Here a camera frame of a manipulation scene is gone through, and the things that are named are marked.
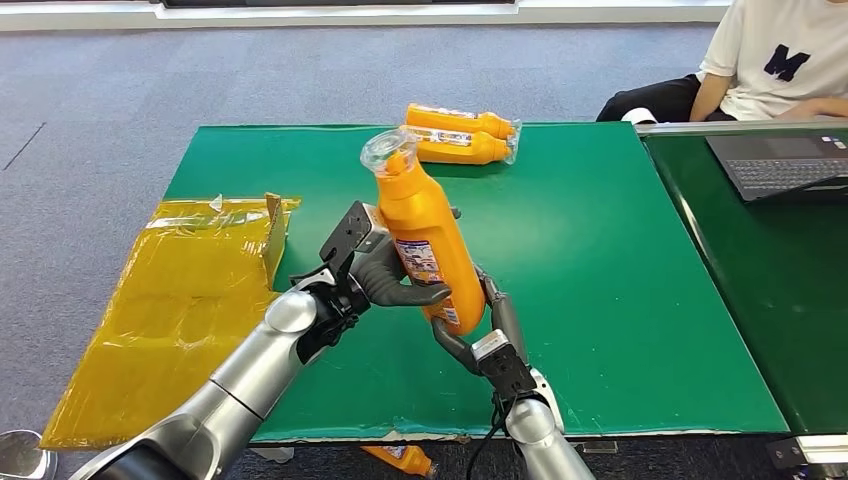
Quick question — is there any green table mat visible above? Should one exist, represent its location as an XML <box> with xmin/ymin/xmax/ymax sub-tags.
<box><xmin>162</xmin><ymin>122</ymin><xmax>790</xmax><ymax>444</ymax></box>

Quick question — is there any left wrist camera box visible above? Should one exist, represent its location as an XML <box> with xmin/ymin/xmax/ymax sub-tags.
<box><xmin>319</xmin><ymin>201</ymin><xmax>391</xmax><ymax>280</ymax></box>

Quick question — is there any dark laptop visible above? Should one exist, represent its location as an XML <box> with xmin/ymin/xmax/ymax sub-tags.
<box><xmin>705</xmin><ymin>129</ymin><xmax>848</xmax><ymax>203</ymax></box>

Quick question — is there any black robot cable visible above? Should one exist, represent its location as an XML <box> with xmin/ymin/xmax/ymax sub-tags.
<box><xmin>465</xmin><ymin>394</ymin><xmax>515</xmax><ymax>480</ymax></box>

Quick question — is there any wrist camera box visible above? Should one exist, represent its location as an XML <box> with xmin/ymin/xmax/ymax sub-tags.
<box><xmin>471</xmin><ymin>329</ymin><xmax>539</xmax><ymax>399</ymax></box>
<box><xmin>319</xmin><ymin>201</ymin><xmax>391</xmax><ymax>280</ymax></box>

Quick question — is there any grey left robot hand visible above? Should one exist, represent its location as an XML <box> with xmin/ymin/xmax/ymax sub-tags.
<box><xmin>349</xmin><ymin>241</ymin><xmax>453</xmax><ymax>309</ymax></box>

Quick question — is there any round silver metal base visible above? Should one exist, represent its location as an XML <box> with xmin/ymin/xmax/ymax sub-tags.
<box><xmin>0</xmin><ymin>430</ymin><xmax>58</xmax><ymax>480</ymax></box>

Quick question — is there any person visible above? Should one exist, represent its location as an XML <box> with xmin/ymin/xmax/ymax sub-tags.
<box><xmin>596</xmin><ymin>0</ymin><xmax>848</xmax><ymax>125</ymax></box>

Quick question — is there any orange detergent bottle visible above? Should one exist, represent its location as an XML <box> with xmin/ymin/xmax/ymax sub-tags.
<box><xmin>405</xmin><ymin>103</ymin><xmax>523</xmax><ymax>142</ymax></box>
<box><xmin>400</xmin><ymin>124</ymin><xmax>521</xmax><ymax>167</ymax></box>
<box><xmin>360</xmin><ymin>445</ymin><xmax>439</xmax><ymax>480</ymax></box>
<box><xmin>359</xmin><ymin>127</ymin><xmax>488</xmax><ymax>338</ymax></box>

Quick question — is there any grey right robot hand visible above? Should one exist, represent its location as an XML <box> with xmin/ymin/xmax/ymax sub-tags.
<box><xmin>430</xmin><ymin>264</ymin><xmax>531</xmax><ymax>378</ymax></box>

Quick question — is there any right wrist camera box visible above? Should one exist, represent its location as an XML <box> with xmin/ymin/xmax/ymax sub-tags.
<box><xmin>471</xmin><ymin>329</ymin><xmax>539</xmax><ymax>399</ymax></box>

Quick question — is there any green topped side table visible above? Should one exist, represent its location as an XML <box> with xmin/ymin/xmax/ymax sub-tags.
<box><xmin>635</xmin><ymin>119</ymin><xmax>848</xmax><ymax>439</ymax></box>

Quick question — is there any yellow taped cardboard box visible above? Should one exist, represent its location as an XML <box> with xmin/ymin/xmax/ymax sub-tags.
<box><xmin>39</xmin><ymin>192</ymin><xmax>303</xmax><ymax>452</ymax></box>

